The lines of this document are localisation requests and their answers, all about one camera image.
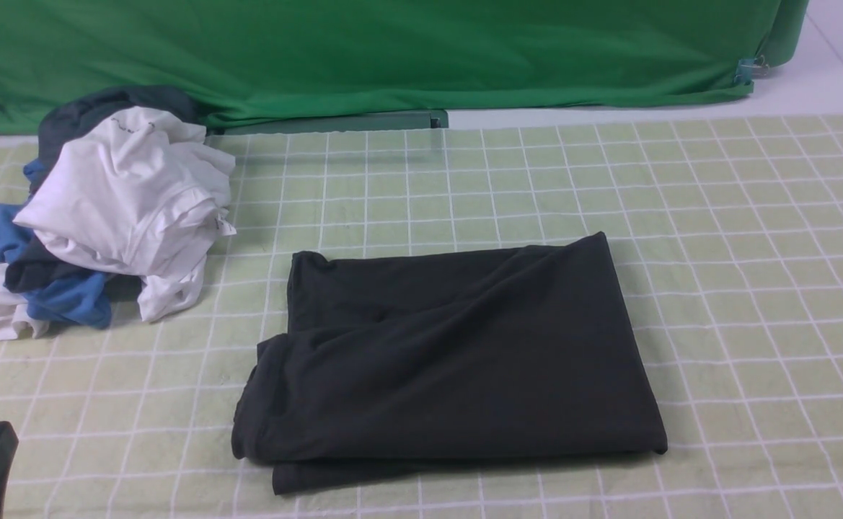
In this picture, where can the dark gray long-sleeve shirt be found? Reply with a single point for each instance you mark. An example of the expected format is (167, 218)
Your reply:
(392, 366)

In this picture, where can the white crumpled shirt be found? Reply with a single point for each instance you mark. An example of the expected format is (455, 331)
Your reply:
(141, 196)

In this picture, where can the blue crumpled garment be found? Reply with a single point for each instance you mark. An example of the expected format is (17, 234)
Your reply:
(71, 301)

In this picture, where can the green backdrop cloth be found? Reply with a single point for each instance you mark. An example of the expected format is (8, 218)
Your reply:
(256, 61)

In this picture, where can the dark green metal bar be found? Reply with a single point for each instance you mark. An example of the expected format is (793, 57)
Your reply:
(380, 121)

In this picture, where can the light green checkered table mat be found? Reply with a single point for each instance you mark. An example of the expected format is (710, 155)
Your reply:
(728, 241)

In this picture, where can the teal binder clip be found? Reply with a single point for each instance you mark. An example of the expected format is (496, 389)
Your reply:
(749, 69)

